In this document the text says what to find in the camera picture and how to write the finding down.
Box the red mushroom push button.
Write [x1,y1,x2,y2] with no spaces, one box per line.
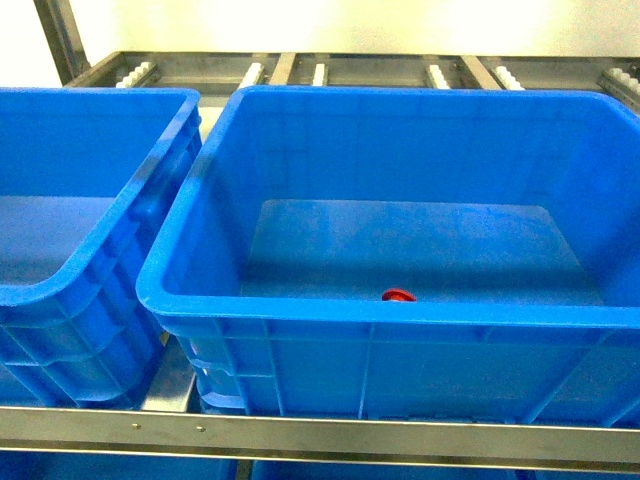
[381,288,417,302]

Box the large blue plastic crate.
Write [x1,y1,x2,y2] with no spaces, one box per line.
[137,87,639,428]

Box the steel shelf rack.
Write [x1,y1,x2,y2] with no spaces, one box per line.
[32,0,640,474]

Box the lower blue crate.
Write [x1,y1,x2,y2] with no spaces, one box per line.
[1,451,639,480]

